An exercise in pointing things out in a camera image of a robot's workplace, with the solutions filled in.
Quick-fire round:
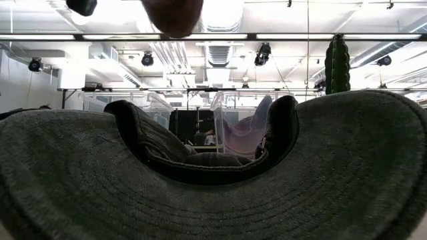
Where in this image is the maroon cloth cap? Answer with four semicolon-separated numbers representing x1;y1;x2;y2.
141;0;205;39
222;95;274;158

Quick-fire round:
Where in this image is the clear plastic bin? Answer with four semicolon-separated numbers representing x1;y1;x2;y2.
78;91;175;129
209;90;295;159

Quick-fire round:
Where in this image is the person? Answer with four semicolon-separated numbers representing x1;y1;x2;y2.
199;129;218;147

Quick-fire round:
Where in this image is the black partition panel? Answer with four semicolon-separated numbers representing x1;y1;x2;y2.
168;109;215;145

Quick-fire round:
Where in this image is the dark grey cloth cap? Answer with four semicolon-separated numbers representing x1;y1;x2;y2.
0;89;427;240

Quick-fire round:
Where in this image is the green cactus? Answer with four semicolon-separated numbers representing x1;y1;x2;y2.
324;33;352;95

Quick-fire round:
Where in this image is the white ceiling unit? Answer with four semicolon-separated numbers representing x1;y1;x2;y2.
58;61;88;90

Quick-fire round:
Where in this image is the thin hanging cable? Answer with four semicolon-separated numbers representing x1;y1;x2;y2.
305;0;310;101

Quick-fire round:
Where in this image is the black aluminium rig frame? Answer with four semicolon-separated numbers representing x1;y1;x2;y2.
0;32;427;43

